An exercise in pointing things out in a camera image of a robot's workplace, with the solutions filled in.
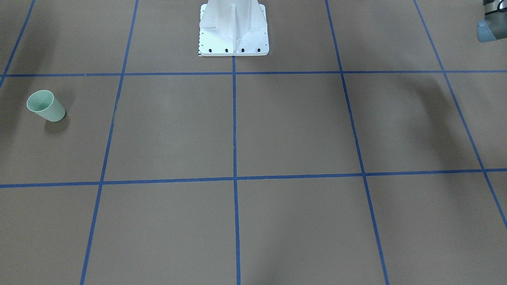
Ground pale green cup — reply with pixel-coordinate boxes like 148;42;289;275
27;90;66;122

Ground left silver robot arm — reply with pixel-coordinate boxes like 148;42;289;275
477;0;507;43

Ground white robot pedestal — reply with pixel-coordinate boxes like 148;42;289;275
198;0;270;57

